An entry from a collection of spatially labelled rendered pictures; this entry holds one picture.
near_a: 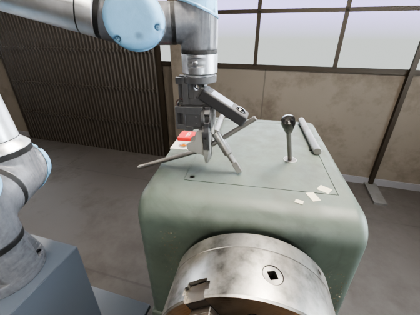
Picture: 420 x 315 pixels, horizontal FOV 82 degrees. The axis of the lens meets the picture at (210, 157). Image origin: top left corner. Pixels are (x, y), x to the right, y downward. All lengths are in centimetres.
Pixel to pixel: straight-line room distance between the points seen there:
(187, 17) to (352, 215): 49
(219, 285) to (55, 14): 44
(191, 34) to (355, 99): 253
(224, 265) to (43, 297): 42
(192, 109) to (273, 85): 231
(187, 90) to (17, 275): 51
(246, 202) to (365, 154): 272
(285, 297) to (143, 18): 43
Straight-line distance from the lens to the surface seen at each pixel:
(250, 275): 41
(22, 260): 66
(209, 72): 52
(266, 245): 46
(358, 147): 311
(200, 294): 43
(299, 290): 44
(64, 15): 41
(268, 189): 56
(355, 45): 281
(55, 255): 71
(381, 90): 296
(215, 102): 52
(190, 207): 52
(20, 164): 68
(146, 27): 36
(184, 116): 54
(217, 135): 58
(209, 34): 51
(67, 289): 74
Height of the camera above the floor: 157
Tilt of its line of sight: 28 degrees down
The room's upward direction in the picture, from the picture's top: straight up
